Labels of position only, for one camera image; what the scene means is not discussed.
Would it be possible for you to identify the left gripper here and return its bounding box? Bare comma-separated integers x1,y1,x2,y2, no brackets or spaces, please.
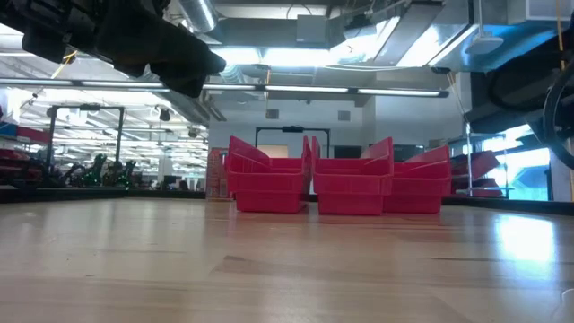
20,0,228,99

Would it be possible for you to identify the red plastic bin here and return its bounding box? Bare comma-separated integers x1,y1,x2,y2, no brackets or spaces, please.
383,144,453,215
310,136,395,216
225,135,313,214

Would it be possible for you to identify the grey junction box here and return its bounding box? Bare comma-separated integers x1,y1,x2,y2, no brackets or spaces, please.
295,13,327,44

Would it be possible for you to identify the black equipment with green lights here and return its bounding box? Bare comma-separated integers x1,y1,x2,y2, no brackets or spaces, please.
48,152,152,189

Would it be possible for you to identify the long LED light bar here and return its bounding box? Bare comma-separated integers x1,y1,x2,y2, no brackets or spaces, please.
0,78,451,99

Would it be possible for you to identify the black screen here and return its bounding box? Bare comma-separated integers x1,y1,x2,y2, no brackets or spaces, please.
392,144,425,163

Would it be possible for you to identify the white ceiling device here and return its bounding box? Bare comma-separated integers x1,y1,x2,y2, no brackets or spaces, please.
464,34,506,57

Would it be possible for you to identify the metal rack with red bins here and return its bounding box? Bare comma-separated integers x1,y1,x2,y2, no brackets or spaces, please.
449,120,517,199

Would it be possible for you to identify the silver ventilation duct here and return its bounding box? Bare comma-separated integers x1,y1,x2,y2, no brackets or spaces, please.
143,0,228,123

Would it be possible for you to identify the black rig frame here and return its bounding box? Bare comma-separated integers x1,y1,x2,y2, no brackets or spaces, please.
44,103,126,174

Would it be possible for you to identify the black doorway frame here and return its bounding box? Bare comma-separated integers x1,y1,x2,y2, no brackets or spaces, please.
254,125,332,158

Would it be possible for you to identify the black cable loop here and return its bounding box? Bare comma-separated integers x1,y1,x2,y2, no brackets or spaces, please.
541,71,574,170

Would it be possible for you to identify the yellow hanging cable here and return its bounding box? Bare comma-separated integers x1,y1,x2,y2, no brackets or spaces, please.
555,0,567,71

